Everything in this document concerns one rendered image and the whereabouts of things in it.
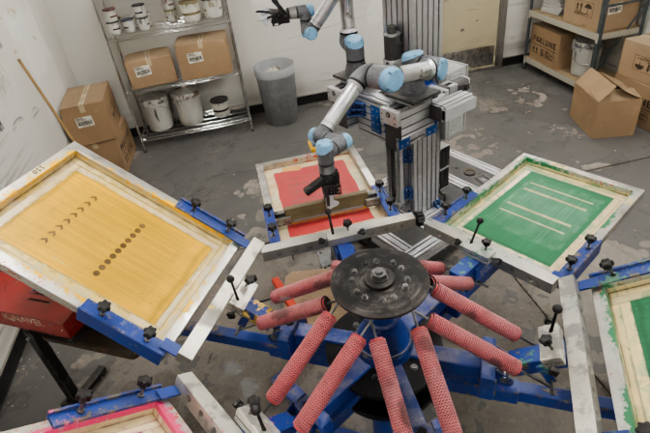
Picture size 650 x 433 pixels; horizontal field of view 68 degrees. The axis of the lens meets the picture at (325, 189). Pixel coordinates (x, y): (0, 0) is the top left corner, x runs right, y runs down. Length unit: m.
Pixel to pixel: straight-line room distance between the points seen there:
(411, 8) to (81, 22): 3.83
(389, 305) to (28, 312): 1.36
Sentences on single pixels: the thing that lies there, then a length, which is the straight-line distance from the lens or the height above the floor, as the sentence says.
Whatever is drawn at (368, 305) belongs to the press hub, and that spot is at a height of 1.31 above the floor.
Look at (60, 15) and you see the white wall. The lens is 5.86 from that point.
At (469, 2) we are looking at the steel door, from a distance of 6.49.
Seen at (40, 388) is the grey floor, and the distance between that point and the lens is 3.51.
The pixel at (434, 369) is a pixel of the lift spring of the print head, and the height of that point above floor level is 1.20.
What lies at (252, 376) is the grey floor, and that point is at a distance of 2.99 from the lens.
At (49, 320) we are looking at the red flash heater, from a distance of 2.07.
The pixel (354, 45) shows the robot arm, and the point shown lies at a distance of 3.08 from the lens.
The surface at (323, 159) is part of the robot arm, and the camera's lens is 2.14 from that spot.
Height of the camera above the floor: 2.35
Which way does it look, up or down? 33 degrees down
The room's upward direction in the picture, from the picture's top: 7 degrees counter-clockwise
